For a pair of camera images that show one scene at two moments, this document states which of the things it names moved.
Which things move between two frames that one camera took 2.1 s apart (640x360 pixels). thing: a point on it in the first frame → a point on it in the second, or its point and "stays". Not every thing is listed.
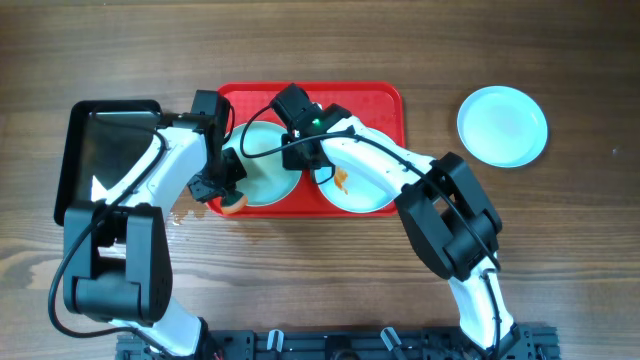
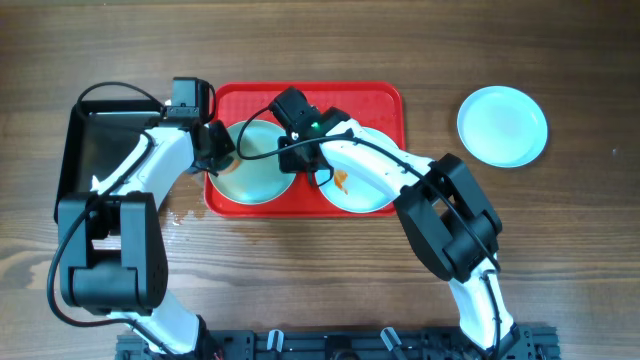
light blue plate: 502,126 stays
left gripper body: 209,188 → 220,150
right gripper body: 294,159 stays
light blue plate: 267,181 stays
